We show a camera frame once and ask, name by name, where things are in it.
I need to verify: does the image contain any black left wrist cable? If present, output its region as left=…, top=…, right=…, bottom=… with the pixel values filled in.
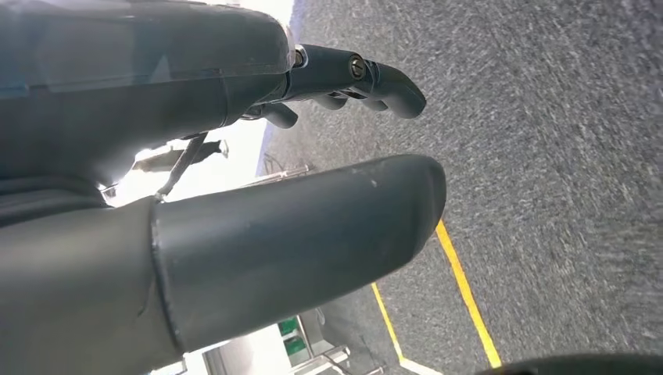
left=154, top=131, right=210, bottom=204

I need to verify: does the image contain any narrow yellow floor tape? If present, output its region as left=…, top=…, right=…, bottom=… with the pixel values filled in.
left=371, top=281, right=444, bottom=375

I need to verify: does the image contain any black perforated robot shell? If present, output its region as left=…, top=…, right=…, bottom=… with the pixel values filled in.
left=474, top=353, right=663, bottom=375

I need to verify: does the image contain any stainless steel workbench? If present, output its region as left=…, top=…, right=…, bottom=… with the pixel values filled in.
left=202, top=308, right=387, bottom=375
left=240, top=162, right=314, bottom=188

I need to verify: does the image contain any green box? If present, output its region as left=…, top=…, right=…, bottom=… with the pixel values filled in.
left=277, top=316, right=307, bottom=358

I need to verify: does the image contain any wide yellow floor tape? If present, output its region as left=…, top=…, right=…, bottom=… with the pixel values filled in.
left=435, top=220, right=504, bottom=370

